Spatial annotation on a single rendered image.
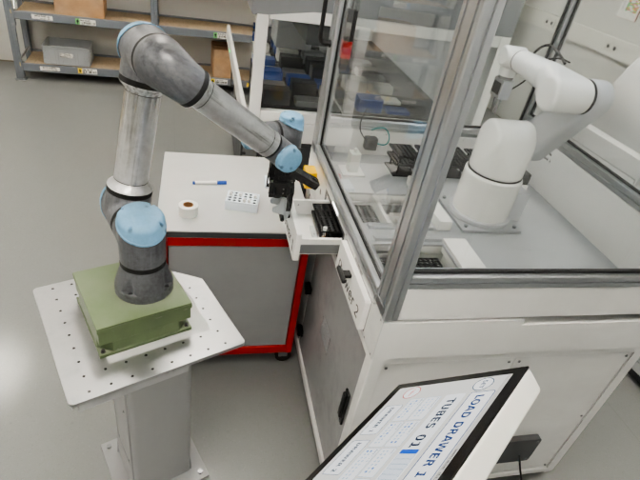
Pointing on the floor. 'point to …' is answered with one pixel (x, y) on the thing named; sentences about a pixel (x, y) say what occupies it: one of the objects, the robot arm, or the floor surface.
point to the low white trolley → (234, 247)
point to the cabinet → (330, 436)
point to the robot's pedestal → (156, 422)
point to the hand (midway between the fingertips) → (286, 214)
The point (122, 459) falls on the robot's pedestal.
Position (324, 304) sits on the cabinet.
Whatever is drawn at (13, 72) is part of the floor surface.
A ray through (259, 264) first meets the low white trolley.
